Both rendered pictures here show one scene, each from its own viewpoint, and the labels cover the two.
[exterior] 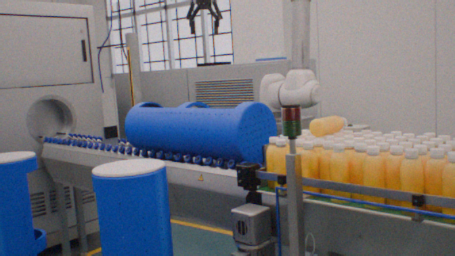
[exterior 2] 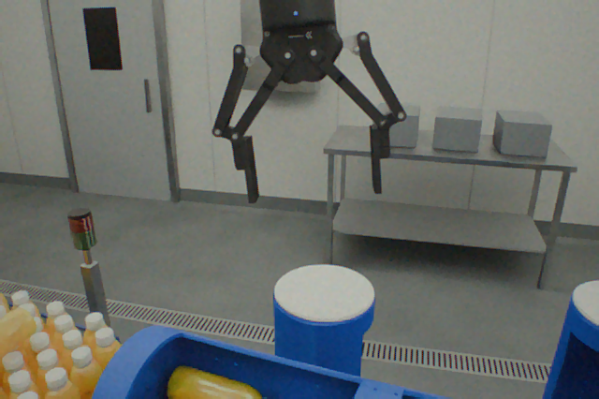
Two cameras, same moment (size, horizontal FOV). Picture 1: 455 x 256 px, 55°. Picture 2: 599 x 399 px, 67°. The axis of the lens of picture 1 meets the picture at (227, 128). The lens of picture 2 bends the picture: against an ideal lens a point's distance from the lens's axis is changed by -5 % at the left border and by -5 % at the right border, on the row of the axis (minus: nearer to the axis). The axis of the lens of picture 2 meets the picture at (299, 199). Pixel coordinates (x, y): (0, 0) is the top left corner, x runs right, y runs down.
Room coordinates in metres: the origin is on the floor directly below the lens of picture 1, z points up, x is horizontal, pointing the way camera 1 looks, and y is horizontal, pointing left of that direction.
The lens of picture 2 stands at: (2.69, -0.12, 1.76)
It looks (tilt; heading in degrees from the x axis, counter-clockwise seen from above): 22 degrees down; 156
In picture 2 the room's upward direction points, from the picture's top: straight up
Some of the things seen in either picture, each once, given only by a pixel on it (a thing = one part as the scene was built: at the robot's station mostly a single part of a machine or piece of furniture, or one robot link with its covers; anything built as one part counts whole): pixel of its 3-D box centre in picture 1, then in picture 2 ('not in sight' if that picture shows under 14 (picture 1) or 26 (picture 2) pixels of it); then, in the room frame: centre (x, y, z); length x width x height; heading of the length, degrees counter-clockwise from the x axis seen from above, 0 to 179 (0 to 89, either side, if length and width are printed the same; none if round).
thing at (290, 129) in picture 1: (292, 127); (83, 236); (1.40, -0.20, 1.18); 0.06 x 0.06 x 0.05
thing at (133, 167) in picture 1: (128, 167); (324, 290); (1.70, 0.39, 1.03); 0.28 x 0.28 x 0.01
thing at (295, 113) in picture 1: (291, 113); (80, 222); (1.40, -0.20, 1.23); 0.06 x 0.06 x 0.04
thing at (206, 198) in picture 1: (138, 173); not in sight; (2.66, 0.57, 0.79); 2.17 x 0.29 x 0.34; 46
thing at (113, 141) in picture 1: (110, 137); not in sight; (2.86, 0.77, 1.00); 0.10 x 0.04 x 0.15; 136
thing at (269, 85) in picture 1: (274, 92); not in sight; (2.58, -0.29, 1.24); 0.18 x 0.16 x 0.22; 43
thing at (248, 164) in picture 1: (249, 176); not in sight; (1.75, -0.07, 0.95); 0.10 x 0.07 x 0.10; 136
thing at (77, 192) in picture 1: (80, 217); not in sight; (3.40, 1.22, 0.31); 0.06 x 0.06 x 0.63; 46
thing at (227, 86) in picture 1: (208, 139); not in sight; (4.38, 0.20, 0.72); 2.15 x 0.54 x 1.45; 52
